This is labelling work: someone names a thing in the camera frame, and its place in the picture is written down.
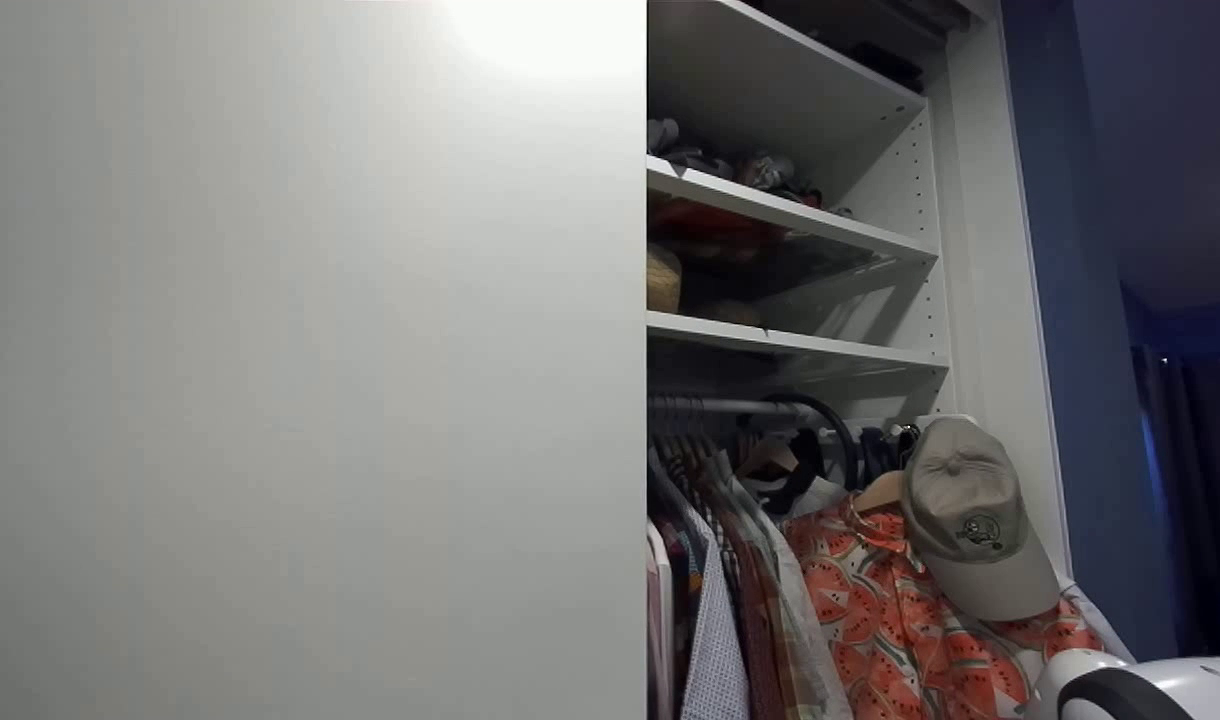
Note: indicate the beige baseball cap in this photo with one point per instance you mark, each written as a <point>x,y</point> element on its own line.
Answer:
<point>969,524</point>

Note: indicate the white wardrobe shelves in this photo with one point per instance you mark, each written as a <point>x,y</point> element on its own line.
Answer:
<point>795,189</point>

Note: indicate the hanging checked clothes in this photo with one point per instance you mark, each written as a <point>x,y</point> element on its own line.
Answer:
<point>728,619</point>

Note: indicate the watermelon print shirt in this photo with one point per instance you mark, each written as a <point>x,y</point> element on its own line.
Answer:
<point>900,651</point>

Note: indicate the white wardrobe sliding door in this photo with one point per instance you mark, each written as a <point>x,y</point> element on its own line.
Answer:
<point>321,362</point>

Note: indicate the blue curtain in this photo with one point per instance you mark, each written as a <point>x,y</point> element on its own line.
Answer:
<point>1112,504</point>

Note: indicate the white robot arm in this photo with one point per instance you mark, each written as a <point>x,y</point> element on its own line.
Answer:
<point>1100,687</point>

